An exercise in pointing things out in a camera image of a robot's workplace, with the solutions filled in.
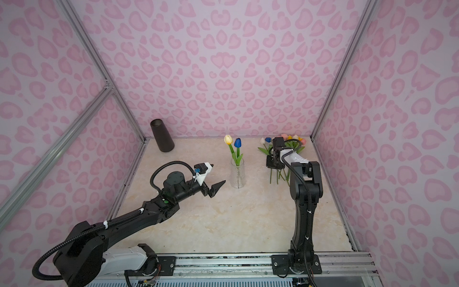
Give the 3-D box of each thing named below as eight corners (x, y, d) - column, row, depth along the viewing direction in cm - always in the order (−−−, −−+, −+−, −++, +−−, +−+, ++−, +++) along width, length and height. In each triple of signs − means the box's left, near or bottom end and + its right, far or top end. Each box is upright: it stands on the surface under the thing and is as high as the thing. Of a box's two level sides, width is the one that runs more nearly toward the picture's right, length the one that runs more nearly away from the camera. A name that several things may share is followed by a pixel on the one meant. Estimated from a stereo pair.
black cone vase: (159, 152, 116) (147, 128, 100) (163, 142, 122) (152, 118, 106) (173, 152, 116) (162, 128, 100) (175, 142, 122) (166, 118, 106)
